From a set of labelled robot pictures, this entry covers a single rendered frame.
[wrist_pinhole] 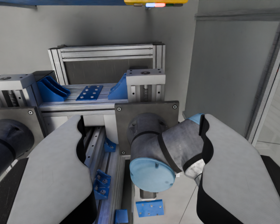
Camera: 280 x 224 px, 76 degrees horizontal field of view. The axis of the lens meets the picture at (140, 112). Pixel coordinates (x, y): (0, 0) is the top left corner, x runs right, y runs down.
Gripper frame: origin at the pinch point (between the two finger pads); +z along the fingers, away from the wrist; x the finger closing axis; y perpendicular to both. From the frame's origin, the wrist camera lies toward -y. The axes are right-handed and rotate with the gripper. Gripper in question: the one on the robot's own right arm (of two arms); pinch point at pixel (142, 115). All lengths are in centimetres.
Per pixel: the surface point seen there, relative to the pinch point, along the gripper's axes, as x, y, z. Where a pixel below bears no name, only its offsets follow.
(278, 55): 45, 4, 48
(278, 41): 45, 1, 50
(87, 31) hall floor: -40, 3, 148
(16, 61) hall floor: -104, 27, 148
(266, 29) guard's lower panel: 46, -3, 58
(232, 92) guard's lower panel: 46, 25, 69
